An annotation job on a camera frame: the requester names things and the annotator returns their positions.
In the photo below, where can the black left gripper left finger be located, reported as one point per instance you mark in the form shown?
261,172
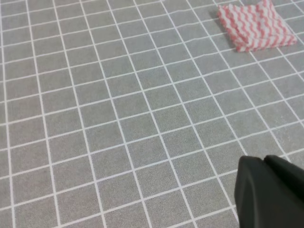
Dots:
249,198

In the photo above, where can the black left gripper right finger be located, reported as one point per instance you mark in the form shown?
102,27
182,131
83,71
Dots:
283,184

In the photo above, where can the pink white wavy towel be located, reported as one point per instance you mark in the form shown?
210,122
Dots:
255,27

